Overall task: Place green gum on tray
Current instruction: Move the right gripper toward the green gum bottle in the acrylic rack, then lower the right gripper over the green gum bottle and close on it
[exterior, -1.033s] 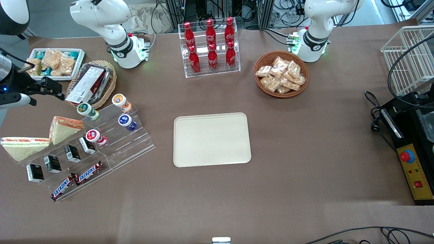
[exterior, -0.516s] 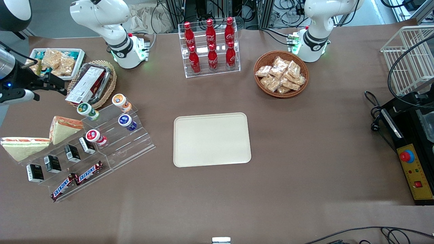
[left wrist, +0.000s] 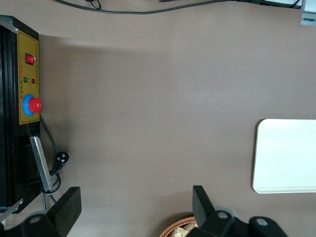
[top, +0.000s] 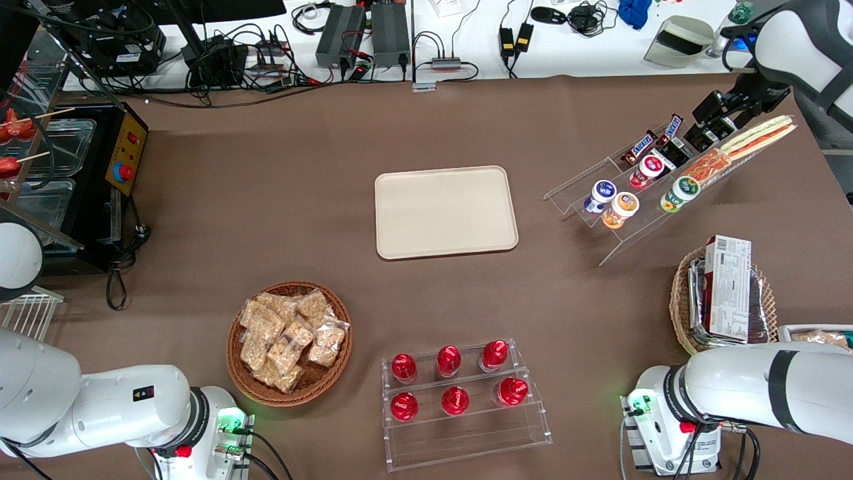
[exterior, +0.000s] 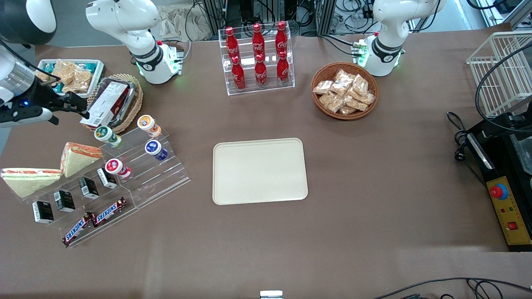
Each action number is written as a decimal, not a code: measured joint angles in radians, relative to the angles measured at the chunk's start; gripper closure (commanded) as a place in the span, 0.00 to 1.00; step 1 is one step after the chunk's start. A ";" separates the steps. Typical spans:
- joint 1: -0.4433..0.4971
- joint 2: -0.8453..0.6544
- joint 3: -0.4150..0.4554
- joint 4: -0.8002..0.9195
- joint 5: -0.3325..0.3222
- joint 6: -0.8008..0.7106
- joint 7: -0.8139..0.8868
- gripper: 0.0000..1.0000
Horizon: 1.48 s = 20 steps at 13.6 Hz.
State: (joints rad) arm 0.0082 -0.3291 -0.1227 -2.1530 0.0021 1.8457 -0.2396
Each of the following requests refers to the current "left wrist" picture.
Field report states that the cream rectangular tray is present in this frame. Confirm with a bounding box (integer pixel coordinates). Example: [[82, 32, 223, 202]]
[[252, 118, 316, 194]]

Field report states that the red emergency stop button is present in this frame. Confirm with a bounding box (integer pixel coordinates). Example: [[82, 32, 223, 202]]
[[22, 94, 42, 117]]

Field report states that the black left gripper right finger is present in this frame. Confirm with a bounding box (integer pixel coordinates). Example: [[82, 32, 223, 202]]
[[186, 185, 249, 237]]

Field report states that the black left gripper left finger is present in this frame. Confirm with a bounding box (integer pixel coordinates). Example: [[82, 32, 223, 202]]
[[21, 187, 82, 237]]

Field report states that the round brown wicker basket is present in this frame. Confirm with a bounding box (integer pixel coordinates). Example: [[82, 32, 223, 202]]
[[159, 215, 198, 237]]

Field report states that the silver metal bar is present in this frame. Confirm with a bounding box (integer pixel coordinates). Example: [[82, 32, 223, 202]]
[[0, 198, 24, 226], [0, 20, 20, 35], [29, 135, 54, 191]]

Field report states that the grey metal bracket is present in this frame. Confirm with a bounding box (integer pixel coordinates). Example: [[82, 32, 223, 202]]
[[300, 0, 316, 26]]

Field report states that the black control box yellow panel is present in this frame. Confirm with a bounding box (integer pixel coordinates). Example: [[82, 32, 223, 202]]
[[0, 14, 42, 215]]

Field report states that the long black table cable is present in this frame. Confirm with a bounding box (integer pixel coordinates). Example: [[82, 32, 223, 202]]
[[54, 0, 303, 15]]

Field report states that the clear-wrapped tan snack pack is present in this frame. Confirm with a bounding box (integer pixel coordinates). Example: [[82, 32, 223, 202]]
[[170, 221, 199, 237]]

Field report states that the black power cable with plug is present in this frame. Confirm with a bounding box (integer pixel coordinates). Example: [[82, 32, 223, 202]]
[[39, 115, 70, 210]]

